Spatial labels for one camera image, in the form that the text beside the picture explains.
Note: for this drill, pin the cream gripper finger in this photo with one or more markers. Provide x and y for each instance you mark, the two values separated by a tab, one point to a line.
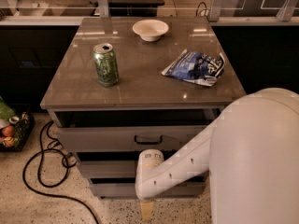
146	210

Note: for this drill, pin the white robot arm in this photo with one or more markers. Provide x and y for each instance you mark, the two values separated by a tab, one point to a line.
251	153

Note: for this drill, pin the grey top drawer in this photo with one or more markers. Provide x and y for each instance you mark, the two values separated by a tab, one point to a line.
128	130

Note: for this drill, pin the grey drawer cabinet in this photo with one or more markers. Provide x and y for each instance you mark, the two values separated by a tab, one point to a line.
141	86

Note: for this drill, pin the green soda can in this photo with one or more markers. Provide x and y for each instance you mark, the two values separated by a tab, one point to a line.
105	64

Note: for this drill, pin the blue chip bag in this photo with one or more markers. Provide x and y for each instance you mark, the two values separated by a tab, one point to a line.
196	67

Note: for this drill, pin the orange fruit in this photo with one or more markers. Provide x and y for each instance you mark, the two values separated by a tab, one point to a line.
8	131

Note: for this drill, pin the green bag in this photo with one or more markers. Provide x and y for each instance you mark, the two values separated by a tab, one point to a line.
6	112

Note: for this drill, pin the white bowl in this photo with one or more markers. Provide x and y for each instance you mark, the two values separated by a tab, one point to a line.
150	30

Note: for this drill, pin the black wire fruit basket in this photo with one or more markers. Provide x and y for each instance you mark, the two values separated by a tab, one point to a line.
22	127

